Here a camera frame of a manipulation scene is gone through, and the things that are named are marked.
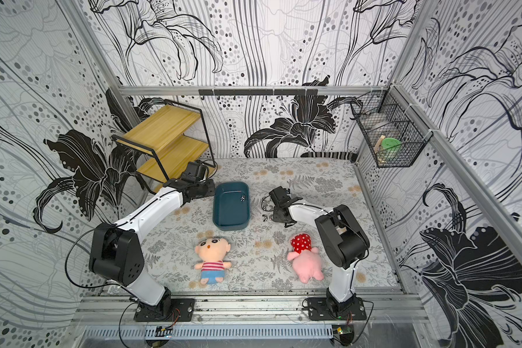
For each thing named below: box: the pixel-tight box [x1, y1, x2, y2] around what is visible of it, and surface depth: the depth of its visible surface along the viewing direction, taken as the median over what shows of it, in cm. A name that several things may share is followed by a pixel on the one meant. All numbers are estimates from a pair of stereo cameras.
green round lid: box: [381, 137, 401, 152], surface depth 81 cm
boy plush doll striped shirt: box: [193, 229, 232, 285], surface depth 80 cm
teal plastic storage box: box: [212, 181, 251, 232], surface depth 100 cm
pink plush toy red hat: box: [287, 232, 325, 284], surface depth 80 cm
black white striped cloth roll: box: [300, 152, 359, 162], surface depth 121 cm
